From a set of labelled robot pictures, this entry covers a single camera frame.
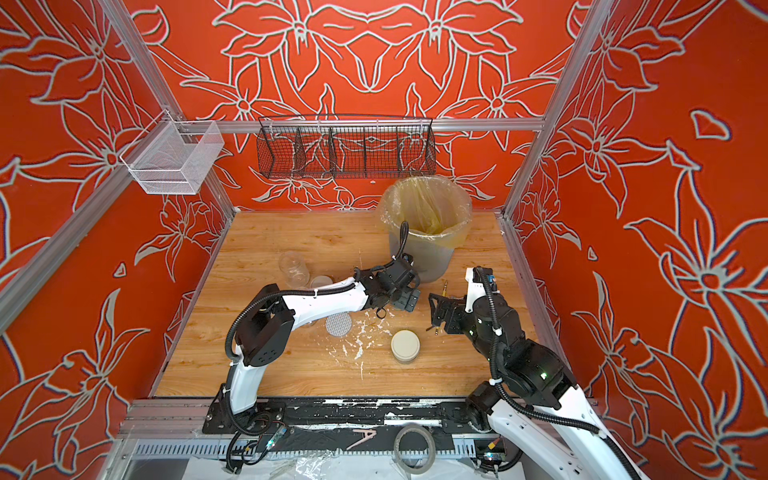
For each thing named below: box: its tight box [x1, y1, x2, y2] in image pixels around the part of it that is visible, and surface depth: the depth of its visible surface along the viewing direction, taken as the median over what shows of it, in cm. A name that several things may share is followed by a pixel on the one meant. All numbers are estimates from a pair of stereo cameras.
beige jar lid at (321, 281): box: [311, 275, 333, 289], surface depth 100 cm
